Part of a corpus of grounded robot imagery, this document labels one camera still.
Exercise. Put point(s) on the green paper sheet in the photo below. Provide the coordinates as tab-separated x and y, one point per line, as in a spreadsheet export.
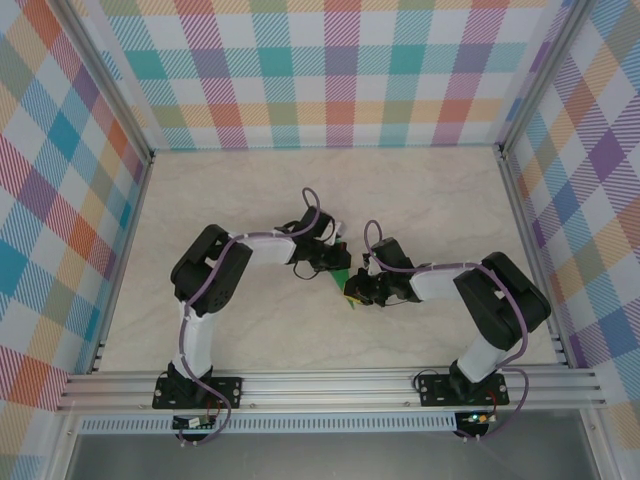
341	277

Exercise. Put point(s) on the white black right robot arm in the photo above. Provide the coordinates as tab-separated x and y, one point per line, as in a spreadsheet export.
500	310

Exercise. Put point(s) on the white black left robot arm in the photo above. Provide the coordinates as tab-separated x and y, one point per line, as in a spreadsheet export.
205	280

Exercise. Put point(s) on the grey metal sheet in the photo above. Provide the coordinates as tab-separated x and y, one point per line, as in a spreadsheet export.
325	460

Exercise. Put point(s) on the right circuit board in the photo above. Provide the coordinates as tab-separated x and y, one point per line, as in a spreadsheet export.
475	418

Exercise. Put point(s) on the circuit board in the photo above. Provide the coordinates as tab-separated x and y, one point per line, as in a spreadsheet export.
192	423
475	418

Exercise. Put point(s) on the left circuit board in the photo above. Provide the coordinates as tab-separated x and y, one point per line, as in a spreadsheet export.
192	423

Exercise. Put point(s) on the long aluminium base rail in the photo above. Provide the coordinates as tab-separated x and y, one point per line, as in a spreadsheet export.
325	390

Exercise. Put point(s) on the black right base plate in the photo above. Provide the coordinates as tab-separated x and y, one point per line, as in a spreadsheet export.
435	390

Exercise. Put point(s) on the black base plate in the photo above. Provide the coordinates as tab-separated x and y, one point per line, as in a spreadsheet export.
435	390
225	392

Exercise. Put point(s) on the aluminium side rail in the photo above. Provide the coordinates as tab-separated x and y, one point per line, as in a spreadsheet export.
132	225
524	225

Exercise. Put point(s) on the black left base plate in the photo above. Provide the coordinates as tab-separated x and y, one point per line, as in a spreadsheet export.
225	392

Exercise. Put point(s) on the aluminium frame post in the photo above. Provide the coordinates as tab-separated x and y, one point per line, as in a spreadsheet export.
543	75
108	75

